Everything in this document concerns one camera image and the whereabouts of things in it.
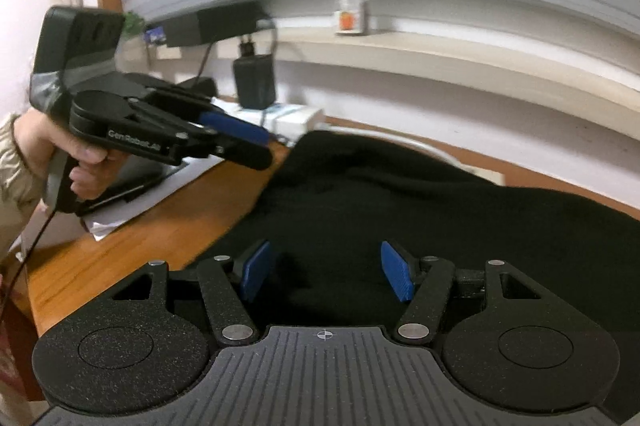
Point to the black box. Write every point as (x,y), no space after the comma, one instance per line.
(215,24)

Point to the white window sill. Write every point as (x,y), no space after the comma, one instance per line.
(475,66)

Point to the white power strip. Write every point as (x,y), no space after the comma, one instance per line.
(295,119)

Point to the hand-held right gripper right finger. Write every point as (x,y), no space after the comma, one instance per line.
(397,271)

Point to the clear jar with orange label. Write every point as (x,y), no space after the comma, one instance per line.
(352,4)

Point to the person's left hand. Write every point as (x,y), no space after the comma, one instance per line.
(45,141)

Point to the dark laptop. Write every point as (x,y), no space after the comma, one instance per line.
(130,186)

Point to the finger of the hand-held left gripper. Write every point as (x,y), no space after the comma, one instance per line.
(245,159)
(230,124)

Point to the white papers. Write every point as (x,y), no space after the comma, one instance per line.
(105,226)

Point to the black garment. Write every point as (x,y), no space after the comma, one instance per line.
(400,196)

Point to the black power adapter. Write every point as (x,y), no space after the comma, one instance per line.
(255,79)

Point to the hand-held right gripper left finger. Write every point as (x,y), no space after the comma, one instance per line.
(257,268)

